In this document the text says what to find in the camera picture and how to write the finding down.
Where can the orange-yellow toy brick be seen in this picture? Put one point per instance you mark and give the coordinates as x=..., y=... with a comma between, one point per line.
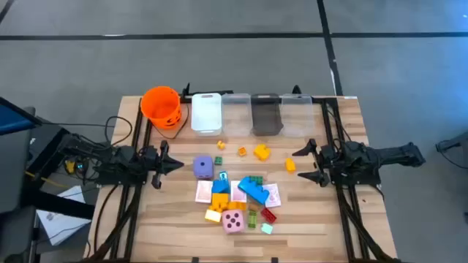
x=219, y=200

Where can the lime green toy brick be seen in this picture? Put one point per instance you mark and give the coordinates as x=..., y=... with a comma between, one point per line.
x=252, y=220

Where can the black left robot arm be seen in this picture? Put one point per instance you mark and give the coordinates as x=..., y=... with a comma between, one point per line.
x=120, y=160

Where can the white paper sheet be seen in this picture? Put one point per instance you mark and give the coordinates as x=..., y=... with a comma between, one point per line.
x=62, y=223

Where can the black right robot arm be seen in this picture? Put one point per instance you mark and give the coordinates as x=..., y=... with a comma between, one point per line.
x=384, y=157

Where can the yellow hollow toy brick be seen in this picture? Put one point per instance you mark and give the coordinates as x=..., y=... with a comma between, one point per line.
x=213, y=216

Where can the purple foam die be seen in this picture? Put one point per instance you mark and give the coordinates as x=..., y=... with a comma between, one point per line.
x=203, y=167

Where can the small orange toy brick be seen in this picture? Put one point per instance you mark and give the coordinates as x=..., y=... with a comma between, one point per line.
x=242, y=151

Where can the long blue toy brick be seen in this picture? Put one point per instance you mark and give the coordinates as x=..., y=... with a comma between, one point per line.
x=252, y=190

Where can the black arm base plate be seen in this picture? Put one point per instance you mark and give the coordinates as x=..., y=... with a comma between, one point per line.
x=109, y=180
x=365, y=180

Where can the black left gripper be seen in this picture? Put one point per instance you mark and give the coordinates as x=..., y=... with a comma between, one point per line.
x=157, y=162

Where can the orange pumpkin bucket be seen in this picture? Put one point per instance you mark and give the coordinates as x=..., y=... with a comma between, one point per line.
x=161, y=104

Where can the small yellow toy brick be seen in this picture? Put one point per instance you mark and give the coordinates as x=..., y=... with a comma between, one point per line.
x=221, y=145

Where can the black aluminium table frame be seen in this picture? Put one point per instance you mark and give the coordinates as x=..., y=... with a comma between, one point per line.
x=137, y=120

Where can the dark grey plastic bin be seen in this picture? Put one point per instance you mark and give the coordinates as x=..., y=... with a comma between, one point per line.
x=266, y=117

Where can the red toy brick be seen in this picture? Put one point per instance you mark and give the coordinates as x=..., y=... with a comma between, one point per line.
x=268, y=215

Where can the yellow connector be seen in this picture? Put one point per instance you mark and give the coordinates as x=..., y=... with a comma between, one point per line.
x=69, y=166

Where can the large yellow toy brick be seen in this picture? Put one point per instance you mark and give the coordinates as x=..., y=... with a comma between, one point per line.
x=262, y=152

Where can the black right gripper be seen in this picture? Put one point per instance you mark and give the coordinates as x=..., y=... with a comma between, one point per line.
x=331, y=162

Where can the pink foam die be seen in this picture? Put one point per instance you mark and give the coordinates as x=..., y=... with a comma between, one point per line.
x=233, y=221

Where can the mint toy brick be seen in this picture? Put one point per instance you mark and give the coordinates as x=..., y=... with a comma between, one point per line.
x=267, y=228

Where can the monitor with blue screen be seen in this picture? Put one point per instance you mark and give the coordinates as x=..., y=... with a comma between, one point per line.
x=14, y=118

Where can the white plastic bin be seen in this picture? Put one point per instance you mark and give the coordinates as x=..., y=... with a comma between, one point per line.
x=206, y=113

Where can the black monitor stand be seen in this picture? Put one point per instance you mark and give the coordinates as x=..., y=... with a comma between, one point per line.
x=55, y=204

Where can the clear plastic bin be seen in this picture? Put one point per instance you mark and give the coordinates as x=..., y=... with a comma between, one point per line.
x=298, y=117
x=237, y=117

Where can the small green toy brick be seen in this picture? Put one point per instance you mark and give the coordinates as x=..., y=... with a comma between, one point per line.
x=218, y=160

